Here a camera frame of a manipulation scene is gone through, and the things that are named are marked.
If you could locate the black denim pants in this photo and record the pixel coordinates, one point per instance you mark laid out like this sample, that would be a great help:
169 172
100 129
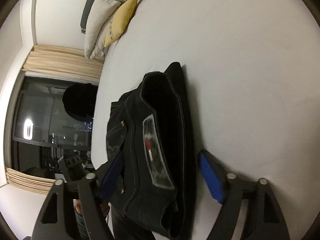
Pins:
150 130

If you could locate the beige curtain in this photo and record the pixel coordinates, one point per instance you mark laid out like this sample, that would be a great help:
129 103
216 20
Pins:
51 61

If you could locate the dark window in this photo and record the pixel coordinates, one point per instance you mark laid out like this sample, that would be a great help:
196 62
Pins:
52 118

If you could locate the white bed mattress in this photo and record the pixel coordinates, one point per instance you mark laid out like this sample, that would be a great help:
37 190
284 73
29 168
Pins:
252 68

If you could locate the yellow pillow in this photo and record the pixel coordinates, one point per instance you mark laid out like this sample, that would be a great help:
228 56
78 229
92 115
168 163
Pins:
120 21

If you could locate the white grey pillow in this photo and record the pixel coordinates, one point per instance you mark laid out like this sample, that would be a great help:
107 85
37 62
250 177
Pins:
98 22

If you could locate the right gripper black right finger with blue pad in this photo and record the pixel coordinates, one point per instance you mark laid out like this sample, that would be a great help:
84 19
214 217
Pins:
264 218

